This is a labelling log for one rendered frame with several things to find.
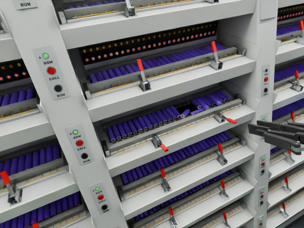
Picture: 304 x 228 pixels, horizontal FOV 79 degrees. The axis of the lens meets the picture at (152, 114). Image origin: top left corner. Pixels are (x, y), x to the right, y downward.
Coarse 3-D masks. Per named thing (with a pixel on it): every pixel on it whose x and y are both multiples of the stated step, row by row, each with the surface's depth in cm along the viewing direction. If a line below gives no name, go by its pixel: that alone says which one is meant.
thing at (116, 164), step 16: (176, 96) 78; (240, 96) 77; (128, 112) 72; (224, 112) 74; (240, 112) 74; (192, 128) 68; (208, 128) 68; (224, 128) 72; (144, 144) 64; (176, 144) 64; (112, 160) 59; (128, 160) 59; (144, 160) 62; (112, 176) 60
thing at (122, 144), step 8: (224, 104) 74; (232, 104) 74; (200, 112) 71; (208, 112) 71; (184, 120) 68; (192, 120) 69; (160, 128) 66; (168, 128) 66; (184, 128) 67; (136, 136) 64; (144, 136) 63; (112, 144) 61; (120, 144) 61; (128, 144) 62; (120, 152) 60
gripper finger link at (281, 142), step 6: (270, 138) 47; (276, 138) 45; (282, 138) 44; (288, 138) 43; (276, 144) 45; (282, 144) 44; (288, 144) 42; (294, 144) 40; (300, 144) 39; (288, 150) 42
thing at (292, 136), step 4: (268, 128) 49; (268, 132) 49; (272, 132) 48; (276, 132) 47; (280, 132) 47; (284, 132) 46; (300, 132) 43; (284, 136) 46; (288, 136) 45; (292, 136) 44; (296, 136) 43; (296, 140) 44
